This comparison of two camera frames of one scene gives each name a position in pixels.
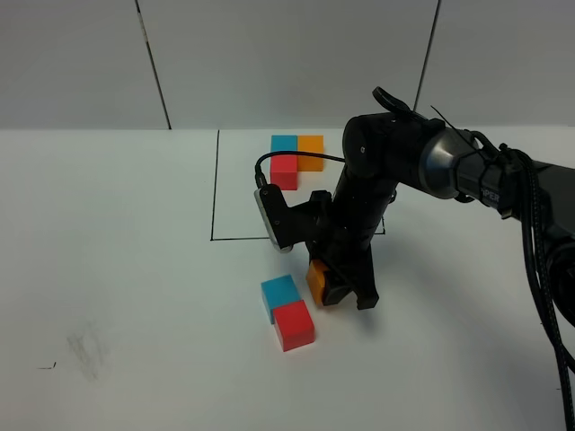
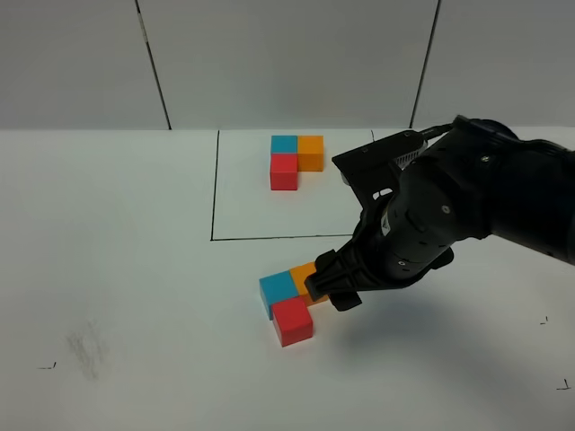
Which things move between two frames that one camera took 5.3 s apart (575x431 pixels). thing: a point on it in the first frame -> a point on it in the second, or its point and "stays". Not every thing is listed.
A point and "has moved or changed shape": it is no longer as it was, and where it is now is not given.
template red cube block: x=284 y=171 stays
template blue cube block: x=284 y=143 stays
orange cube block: x=316 y=279 has moved or changed shape
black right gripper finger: x=334 y=288 -> x=315 y=292
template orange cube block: x=311 y=144 stays
